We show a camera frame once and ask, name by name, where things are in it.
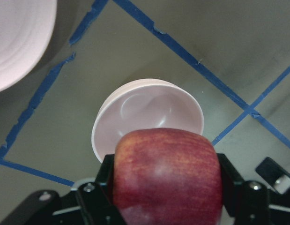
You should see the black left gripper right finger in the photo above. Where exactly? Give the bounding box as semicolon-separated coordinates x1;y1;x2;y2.
217;153;270;225

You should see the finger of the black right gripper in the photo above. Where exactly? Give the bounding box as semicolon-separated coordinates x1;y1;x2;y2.
255;157;290;195

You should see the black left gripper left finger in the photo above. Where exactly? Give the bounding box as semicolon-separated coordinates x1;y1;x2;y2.
76;154;121;225

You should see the red apple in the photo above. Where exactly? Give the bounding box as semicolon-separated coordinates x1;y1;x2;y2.
113;128;223;225

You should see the pink bowl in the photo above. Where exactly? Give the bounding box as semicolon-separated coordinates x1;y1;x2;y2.
91;79;204;162

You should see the pink plate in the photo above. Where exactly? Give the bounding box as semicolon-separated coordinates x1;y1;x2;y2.
0;0;58;92

